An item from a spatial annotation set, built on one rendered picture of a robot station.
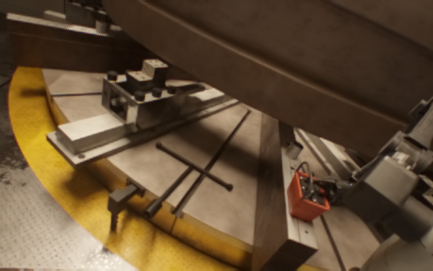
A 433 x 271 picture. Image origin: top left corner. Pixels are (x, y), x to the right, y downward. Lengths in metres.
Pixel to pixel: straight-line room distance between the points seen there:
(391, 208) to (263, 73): 0.98
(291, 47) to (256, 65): 0.25
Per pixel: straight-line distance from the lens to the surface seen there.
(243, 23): 1.51
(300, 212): 1.08
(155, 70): 1.58
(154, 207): 1.28
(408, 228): 0.63
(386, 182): 0.60
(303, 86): 1.37
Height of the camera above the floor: 1.38
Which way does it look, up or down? 32 degrees down
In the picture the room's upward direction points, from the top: 24 degrees clockwise
